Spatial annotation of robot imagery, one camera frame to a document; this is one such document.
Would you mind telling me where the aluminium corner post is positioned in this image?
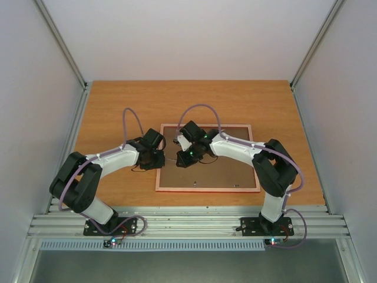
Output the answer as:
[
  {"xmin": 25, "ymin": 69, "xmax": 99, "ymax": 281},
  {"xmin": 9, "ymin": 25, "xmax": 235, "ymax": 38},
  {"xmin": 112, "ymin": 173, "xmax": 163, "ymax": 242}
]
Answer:
[
  {"xmin": 32, "ymin": 0, "xmax": 87, "ymax": 90},
  {"xmin": 290, "ymin": 0, "xmax": 345, "ymax": 89}
]

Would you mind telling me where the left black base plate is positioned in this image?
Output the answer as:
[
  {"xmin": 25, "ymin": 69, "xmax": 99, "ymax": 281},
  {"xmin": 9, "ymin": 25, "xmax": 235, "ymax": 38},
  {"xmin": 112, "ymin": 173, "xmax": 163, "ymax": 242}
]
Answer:
[{"xmin": 83, "ymin": 216, "xmax": 137, "ymax": 236}]

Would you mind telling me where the right small circuit board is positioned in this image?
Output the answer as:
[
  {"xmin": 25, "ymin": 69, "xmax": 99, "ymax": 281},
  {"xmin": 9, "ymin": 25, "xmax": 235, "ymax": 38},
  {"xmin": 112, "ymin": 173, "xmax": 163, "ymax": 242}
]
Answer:
[{"xmin": 264, "ymin": 238, "xmax": 287, "ymax": 246}]

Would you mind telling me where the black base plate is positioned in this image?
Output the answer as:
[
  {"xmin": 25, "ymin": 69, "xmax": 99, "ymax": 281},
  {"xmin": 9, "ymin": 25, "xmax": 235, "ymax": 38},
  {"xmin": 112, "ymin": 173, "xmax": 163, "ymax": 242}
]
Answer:
[
  {"xmin": 83, "ymin": 216, "xmax": 137, "ymax": 236},
  {"xmin": 236, "ymin": 216, "xmax": 295, "ymax": 236}
]

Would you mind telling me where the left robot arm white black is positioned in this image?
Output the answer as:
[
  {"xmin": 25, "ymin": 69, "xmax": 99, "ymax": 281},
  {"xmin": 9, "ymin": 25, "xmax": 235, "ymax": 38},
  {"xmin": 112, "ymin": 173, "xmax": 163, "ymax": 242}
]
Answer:
[{"xmin": 49, "ymin": 129, "xmax": 166, "ymax": 235}]

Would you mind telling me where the left aluminium corner post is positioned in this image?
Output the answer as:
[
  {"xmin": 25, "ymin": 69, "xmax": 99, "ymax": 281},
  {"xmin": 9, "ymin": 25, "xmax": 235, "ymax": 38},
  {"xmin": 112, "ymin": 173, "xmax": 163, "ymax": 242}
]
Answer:
[{"xmin": 32, "ymin": 0, "xmax": 87, "ymax": 90}]

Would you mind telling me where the small circuit board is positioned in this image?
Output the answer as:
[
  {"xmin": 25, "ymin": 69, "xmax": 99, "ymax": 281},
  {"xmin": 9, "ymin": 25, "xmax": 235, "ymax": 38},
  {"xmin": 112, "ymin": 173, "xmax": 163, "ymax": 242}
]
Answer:
[
  {"xmin": 264, "ymin": 238, "xmax": 287, "ymax": 246},
  {"xmin": 102, "ymin": 239, "xmax": 122, "ymax": 248}
]

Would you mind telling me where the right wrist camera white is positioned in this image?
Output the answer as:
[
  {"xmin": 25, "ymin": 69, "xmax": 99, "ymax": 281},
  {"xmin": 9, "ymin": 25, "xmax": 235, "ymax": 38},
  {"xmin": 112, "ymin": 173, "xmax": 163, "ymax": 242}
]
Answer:
[{"xmin": 173, "ymin": 134, "xmax": 192, "ymax": 152}]

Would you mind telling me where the left small circuit board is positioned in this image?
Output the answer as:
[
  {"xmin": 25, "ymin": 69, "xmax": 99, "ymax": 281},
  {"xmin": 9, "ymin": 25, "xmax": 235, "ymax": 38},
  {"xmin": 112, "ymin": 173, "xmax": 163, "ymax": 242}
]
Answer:
[{"xmin": 102, "ymin": 239, "xmax": 122, "ymax": 248}]

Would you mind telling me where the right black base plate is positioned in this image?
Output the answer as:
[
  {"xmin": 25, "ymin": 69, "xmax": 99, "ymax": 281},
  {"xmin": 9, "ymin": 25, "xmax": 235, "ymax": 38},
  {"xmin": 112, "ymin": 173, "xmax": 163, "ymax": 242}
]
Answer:
[{"xmin": 236, "ymin": 216, "xmax": 295, "ymax": 236}]

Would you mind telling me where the grey slotted cable duct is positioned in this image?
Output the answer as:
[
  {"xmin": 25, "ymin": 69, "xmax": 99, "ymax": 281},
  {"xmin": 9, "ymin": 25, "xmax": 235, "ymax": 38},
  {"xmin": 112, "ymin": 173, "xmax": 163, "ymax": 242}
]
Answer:
[{"xmin": 40, "ymin": 239, "xmax": 265, "ymax": 252}]

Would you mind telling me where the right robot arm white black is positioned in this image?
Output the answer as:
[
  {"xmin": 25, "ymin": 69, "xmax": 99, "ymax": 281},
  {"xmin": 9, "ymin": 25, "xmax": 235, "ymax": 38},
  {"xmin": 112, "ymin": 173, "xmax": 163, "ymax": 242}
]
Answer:
[{"xmin": 174, "ymin": 121, "xmax": 303, "ymax": 235}]

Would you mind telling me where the aluminium front rail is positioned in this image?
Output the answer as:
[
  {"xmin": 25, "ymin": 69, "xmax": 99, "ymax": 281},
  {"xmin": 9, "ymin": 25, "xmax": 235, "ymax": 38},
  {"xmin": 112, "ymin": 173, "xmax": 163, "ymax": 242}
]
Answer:
[{"xmin": 27, "ymin": 204, "xmax": 350, "ymax": 239}]

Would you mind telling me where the right aluminium corner post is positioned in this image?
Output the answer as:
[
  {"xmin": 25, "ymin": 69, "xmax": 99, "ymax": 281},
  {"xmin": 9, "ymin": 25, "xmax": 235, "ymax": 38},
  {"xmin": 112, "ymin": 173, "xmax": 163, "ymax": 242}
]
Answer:
[{"xmin": 290, "ymin": 0, "xmax": 345, "ymax": 89}]

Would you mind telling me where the red picture frame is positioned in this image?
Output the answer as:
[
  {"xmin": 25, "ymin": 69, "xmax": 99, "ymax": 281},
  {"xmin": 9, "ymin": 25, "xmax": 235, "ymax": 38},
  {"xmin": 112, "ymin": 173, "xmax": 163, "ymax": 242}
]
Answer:
[{"xmin": 155, "ymin": 124, "xmax": 261, "ymax": 193}]

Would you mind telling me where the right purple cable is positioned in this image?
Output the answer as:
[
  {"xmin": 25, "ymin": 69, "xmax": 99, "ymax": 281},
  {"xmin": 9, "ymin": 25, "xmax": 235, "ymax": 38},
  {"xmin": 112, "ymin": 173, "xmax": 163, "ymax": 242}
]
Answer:
[{"xmin": 176, "ymin": 103, "xmax": 309, "ymax": 248}]

